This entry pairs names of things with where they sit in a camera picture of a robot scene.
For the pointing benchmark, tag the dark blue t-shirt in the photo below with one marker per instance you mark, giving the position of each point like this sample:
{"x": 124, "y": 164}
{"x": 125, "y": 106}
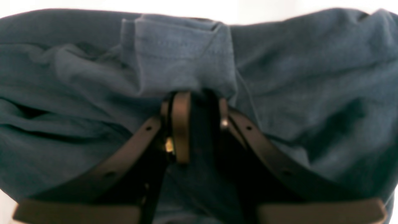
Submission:
{"x": 77, "y": 84}

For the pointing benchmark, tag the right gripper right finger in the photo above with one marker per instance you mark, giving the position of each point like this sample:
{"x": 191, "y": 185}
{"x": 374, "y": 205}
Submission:
{"x": 275, "y": 189}

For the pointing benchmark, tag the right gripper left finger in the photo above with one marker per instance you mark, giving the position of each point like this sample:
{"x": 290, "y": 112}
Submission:
{"x": 124, "y": 188}

